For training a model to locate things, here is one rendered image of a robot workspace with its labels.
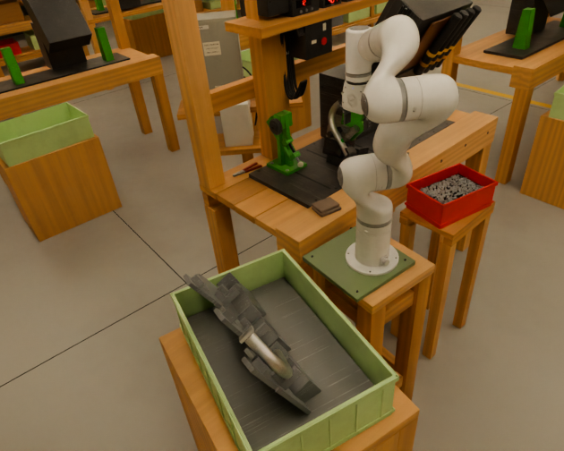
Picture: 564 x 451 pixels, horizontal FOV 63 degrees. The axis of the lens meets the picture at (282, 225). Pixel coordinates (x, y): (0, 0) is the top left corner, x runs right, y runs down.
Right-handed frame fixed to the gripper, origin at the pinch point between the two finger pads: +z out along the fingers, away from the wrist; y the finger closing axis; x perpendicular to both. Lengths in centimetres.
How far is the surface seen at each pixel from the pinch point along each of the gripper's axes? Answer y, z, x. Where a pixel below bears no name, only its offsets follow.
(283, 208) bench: -29, 42, -13
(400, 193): -5, 49, 38
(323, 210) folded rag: -9.9, 37.3, -7.4
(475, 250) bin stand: 27, 75, 56
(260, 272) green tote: -2, 39, -47
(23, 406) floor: -96, 130, -135
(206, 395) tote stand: 17, 51, -85
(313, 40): -55, -13, 34
